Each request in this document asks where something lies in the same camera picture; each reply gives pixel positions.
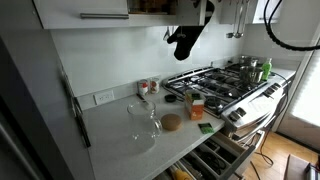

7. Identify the tomato picture tin can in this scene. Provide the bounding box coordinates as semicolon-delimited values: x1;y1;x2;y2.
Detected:
148;77;161;95

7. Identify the narrow white cabinet door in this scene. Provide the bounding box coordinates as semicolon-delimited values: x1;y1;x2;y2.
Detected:
252;0;284;24

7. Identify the green tea packet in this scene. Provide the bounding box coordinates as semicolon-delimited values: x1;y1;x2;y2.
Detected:
197;122;215;135

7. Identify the white wall outlet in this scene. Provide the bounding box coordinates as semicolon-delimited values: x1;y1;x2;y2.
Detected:
93;89;115;106

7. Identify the red label tin can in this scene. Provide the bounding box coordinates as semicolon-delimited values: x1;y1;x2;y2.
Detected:
137;79;150;97

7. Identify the stainless gas stove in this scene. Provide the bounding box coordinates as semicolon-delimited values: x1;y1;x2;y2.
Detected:
162;63;288;135

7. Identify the orange tea box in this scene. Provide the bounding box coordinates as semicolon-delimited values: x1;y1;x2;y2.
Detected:
184;89;205;121

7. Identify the glass balcony door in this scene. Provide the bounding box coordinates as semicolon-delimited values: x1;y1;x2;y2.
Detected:
276;19;320;151

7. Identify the clear glass pitcher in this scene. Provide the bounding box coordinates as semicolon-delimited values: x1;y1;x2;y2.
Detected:
126;99;164;142

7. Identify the wooden plank platform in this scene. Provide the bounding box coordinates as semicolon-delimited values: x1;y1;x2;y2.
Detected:
283;153;313;180

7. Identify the open cutlery drawer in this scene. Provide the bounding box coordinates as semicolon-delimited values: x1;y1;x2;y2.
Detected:
153;130;257;180

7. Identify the steel cooking pot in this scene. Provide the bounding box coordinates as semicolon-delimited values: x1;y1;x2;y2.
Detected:
239;65;264;84
238;54;259;68

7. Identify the black oven mitt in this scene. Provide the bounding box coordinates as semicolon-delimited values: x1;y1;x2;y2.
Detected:
166;0;216;62

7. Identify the steel hanging hook utensil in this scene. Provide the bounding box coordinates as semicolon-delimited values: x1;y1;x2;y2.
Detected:
162;25;172;42

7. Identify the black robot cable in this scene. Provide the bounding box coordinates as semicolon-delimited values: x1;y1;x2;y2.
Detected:
263;0;320;52

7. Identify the yellow utensil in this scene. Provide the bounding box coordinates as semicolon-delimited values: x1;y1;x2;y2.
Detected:
169;167;194;180

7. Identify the wide white cabinet door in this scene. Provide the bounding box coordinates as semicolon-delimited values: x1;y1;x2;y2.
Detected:
32;0;130;30

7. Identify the steel stove knob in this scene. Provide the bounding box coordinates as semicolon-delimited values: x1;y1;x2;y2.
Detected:
229;110;241;122
235;107;248;118

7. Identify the small black cast-iron skillet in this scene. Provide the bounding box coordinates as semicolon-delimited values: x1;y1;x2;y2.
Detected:
164;93;184;103

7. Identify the steel hanging ladle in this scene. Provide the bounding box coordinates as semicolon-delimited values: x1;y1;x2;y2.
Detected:
225;0;239;39
234;0;250;39

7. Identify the round cork trivet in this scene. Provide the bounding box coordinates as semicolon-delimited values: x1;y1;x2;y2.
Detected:
160;113;183;132

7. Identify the thin black stove cable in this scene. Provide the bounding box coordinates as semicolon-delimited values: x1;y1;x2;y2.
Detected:
249;71;291;180

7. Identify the green soap bottle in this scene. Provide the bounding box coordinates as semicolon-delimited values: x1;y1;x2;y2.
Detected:
261;57;273;82

